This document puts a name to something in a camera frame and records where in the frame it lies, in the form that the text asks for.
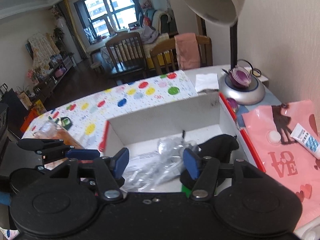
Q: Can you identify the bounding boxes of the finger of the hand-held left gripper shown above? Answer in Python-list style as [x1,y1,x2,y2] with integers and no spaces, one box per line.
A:
[36,148,100,167]
[17,138,67,153]

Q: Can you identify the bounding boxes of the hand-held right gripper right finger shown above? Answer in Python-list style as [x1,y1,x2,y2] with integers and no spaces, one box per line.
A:
[183,148,266,201]

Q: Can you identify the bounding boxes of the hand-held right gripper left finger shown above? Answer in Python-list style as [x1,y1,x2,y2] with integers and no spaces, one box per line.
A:
[51,147,130,202]

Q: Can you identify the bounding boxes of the orange drink bottle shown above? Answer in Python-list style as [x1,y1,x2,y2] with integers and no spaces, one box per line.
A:
[32,120,85,150]

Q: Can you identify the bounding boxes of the green sponge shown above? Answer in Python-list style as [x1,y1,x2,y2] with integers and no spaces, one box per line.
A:
[181,185,193,198]

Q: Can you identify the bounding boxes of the clear bubble wrap bag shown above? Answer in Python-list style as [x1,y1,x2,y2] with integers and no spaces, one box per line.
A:
[122,134,200,193]

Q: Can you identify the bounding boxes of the black cloth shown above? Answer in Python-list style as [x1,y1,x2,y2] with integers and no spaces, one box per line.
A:
[180,134,240,190]

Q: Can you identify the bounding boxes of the red and white cardboard box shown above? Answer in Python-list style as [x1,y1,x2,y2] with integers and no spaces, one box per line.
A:
[99,90,267,198]

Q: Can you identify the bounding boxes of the orange paper bag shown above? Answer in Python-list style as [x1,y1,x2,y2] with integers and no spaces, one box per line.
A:
[20,109,40,133]

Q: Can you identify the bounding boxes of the yellow box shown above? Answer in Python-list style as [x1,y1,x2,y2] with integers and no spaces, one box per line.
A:
[34,99,47,114]

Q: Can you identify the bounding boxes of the black cabinet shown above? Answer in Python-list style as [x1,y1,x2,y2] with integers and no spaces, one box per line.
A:
[0,87,30,135]

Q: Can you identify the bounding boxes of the pink flowers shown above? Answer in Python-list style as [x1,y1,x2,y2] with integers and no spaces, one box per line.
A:
[27,69,38,83]

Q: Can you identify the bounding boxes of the tv cabinet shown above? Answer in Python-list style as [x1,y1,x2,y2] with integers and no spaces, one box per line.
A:
[32,55,75,100]

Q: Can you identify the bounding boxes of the small purple object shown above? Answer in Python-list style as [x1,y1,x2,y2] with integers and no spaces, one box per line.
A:
[226,97,240,112]

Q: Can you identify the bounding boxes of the dotted tablecloth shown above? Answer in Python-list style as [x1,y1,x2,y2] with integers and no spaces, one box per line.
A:
[0,70,199,239]

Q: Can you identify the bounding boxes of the white paper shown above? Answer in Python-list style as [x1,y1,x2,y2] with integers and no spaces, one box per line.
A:
[195,73,220,92]

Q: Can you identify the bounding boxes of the pink plastic bag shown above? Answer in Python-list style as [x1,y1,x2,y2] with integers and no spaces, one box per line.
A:
[241,100,320,232]

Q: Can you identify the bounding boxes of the yellow printed cloth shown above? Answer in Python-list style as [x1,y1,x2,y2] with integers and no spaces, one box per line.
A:
[27,31,60,68]

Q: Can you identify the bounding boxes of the wooden chair with dark seat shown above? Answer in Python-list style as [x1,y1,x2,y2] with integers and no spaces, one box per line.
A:
[105,32,148,77]

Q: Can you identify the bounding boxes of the potted plant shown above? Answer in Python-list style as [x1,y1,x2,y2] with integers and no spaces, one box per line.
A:
[54,26,66,53]

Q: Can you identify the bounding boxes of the pink towel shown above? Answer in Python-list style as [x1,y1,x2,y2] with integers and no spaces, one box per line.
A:
[174,32,201,70]

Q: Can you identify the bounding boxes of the white tube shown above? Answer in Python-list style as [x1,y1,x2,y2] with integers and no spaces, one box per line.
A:
[290,123,320,160]

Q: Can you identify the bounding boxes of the yellow grey curtain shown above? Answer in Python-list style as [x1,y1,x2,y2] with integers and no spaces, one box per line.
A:
[56,0,87,63]

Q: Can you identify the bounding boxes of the wooden giraffe figure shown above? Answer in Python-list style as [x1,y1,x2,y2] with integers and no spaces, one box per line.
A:
[105,15,114,33]

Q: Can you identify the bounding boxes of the lilac clothes pile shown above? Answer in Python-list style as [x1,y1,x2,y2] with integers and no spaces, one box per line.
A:
[144,26,159,43]

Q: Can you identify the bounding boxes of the sofa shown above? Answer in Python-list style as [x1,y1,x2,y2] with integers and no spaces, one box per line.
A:
[140,9,179,55]

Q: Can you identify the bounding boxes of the large window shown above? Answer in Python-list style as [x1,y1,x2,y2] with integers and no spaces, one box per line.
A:
[74,0,140,45]

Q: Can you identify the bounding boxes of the grey desk lamp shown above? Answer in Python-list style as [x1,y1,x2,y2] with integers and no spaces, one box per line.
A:
[176,0,266,105]

